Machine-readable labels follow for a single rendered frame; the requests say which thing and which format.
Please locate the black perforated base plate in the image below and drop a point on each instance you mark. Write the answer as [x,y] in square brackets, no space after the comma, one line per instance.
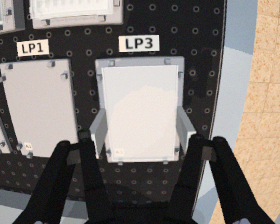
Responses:
[194,29]

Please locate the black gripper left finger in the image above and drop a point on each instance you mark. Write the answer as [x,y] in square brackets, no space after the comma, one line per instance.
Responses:
[47,201]

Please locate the white button panel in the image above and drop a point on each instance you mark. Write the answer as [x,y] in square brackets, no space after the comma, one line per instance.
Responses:
[12,205]

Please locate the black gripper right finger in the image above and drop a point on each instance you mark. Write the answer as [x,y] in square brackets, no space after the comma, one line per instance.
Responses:
[237,200]

